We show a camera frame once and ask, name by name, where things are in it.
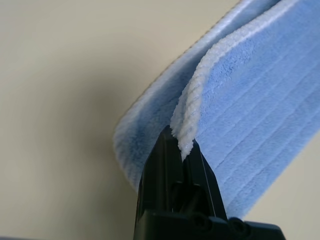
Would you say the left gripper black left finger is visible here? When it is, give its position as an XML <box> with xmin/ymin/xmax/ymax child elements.
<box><xmin>136</xmin><ymin>125</ymin><xmax>185</xmax><ymax>218</ymax></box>

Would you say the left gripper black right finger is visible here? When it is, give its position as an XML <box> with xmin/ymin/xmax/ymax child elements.
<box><xmin>184</xmin><ymin>139</ymin><xmax>228</xmax><ymax>218</ymax></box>

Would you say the light blue towel white trim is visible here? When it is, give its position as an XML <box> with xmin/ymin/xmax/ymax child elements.
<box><xmin>112</xmin><ymin>0</ymin><xmax>320</xmax><ymax>218</ymax></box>

